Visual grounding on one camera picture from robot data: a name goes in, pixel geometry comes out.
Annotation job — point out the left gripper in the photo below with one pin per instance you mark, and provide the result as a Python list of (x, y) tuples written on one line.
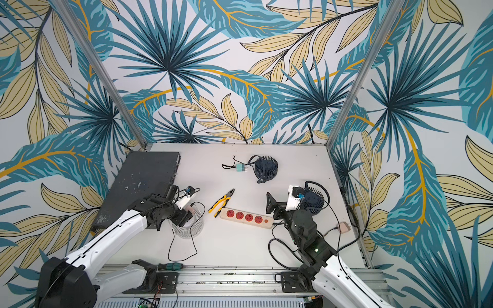
[(183, 217)]

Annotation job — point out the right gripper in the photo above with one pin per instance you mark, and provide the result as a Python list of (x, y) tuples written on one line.
[(279, 210)]

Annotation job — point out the beige red power strip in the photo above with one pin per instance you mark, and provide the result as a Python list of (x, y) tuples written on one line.
[(244, 217)]

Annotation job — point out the pink USB power adapter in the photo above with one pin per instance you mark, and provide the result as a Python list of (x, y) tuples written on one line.
[(191, 209)]

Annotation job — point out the navy desk fan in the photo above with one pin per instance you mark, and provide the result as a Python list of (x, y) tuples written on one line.
[(265, 168), (316, 197)]

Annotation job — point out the white desk fan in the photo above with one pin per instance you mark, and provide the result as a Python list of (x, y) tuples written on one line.
[(193, 226)]

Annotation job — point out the teal USB power adapter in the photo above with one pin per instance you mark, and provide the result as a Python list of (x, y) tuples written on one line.
[(240, 167)]

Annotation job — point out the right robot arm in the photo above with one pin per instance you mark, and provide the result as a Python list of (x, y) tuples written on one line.
[(322, 271)]

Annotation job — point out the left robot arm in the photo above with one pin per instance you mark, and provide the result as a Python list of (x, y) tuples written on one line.
[(74, 280)]

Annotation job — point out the dark grey board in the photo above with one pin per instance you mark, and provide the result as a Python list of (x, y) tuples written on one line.
[(142, 174)]

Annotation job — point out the yellow black pliers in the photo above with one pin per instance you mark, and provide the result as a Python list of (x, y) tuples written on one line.
[(221, 203)]

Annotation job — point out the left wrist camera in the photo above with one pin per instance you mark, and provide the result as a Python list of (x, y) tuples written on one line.
[(185, 196)]

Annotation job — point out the green handled screwdriver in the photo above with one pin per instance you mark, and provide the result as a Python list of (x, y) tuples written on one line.
[(170, 267)]

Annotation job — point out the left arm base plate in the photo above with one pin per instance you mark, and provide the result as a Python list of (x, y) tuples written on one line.
[(163, 283)]

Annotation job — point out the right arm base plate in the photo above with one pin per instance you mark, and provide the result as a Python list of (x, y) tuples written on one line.
[(295, 282)]

